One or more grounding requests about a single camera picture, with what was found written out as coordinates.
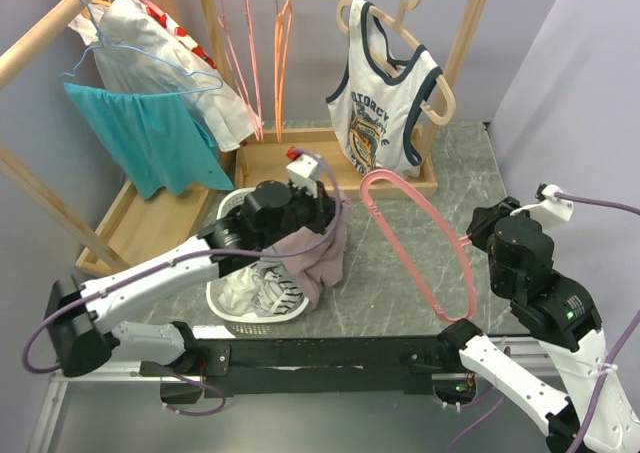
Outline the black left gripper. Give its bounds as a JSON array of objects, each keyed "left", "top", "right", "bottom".
[{"left": 259, "top": 178, "right": 345, "bottom": 249}]

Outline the thick pink plastic hanger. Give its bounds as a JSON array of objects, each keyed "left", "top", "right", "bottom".
[{"left": 359, "top": 169, "right": 477, "bottom": 324}]

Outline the mauve tank top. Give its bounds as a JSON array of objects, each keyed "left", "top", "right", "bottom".
[{"left": 274, "top": 197, "right": 352, "bottom": 312}]

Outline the black white striped tank top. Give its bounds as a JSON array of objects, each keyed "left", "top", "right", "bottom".
[{"left": 250, "top": 262, "right": 308, "bottom": 322}]

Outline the thin pink wire hanger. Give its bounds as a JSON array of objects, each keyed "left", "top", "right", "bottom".
[{"left": 217, "top": 0, "right": 259, "bottom": 142}]

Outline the orange plastic hanger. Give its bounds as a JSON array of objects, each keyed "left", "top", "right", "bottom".
[{"left": 274, "top": 0, "right": 293, "bottom": 143}]

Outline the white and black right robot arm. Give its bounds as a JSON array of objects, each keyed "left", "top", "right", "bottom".
[{"left": 437, "top": 185, "right": 639, "bottom": 452}]

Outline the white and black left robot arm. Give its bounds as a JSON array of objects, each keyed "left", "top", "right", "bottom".
[{"left": 45, "top": 181, "right": 342, "bottom": 377}]

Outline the white navy trimmed tank top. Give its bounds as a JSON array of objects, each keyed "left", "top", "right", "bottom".
[{"left": 326, "top": 0, "right": 442, "bottom": 178}]

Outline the beige wooden hanger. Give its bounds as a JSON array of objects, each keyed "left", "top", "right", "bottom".
[{"left": 335, "top": 0, "right": 458, "bottom": 127}]

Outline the wooden back clothes rack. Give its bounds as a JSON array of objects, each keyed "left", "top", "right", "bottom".
[{"left": 200, "top": 0, "right": 486, "bottom": 198}]

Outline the wooden clothes rack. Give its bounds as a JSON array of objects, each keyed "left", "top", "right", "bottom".
[
  {"left": 1, "top": 0, "right": 216, "bottom": 281},
  {"left": 200, "top": 0, "right": 486, "bottom": 198}
]

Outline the white perforated plastic basket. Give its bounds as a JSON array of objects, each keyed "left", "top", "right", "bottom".
[{"left": 205, "top": 186, "right": 311, "bottom": 323}]

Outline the teal garment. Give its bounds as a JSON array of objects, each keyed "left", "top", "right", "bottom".
[{"left": 64, "top": 83, "right": 233, "bottom": 200}]

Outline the wooden left clothes rack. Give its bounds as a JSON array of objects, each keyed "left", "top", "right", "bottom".
[{"left": 1, "top": 0, "right": 216, "bottom": 281}]

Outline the white shirt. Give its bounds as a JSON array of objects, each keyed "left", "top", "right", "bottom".
[{"left": 92, "top": 0, "right": 259, "bottom": 152}]

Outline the white red patterned garment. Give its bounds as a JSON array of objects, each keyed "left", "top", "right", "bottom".
[{"left": 67, "top": 0, "right": 251, "bottom": 149}]

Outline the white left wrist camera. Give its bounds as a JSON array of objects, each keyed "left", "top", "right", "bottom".
[{"left": 286, "top": 146, "right": 320, "bottom": 198}]

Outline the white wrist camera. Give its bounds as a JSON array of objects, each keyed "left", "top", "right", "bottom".
[
  {"left": 286, "top": 146, "right": 320, "bottom": 198},
  {"left": 520, "top": 183, "right": 574, "bottom": 228}
]

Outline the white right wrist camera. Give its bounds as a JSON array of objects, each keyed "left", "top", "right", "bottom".
[{"left": 520, "top": 183, "right": 574, "bottom": 228}]

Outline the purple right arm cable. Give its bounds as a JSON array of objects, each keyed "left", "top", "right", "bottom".
[{"left": 444, "top": 192, "right": 640, "bottom": 453}]

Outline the blue wire hanger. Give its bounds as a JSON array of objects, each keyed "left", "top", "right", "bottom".
[{"left": 58, "top": 0, "right": 224, "bottom": 95}]

